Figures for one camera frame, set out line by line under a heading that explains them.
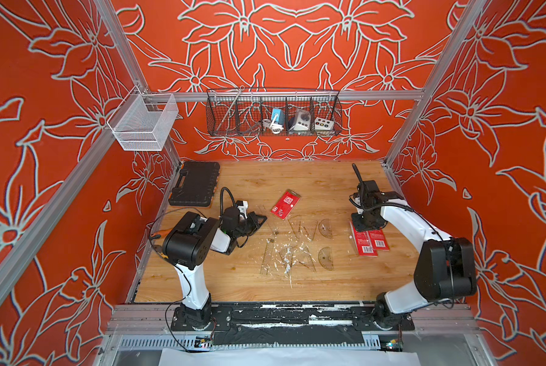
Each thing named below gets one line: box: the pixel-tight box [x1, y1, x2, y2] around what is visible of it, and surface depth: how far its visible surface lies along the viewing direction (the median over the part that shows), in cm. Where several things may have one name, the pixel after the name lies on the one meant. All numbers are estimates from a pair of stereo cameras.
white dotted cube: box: [314, 116, 335, 131], surface depth 96 cm
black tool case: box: [168, 161, 221, 207], surface depth 109 cm
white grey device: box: [288, 109, 312, 132], surface depth 93 cm
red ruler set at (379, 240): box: [368, 228, 390, 251], surface depth 91 cm
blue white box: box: [271, 108, 285, 126], surface depth 85 cm
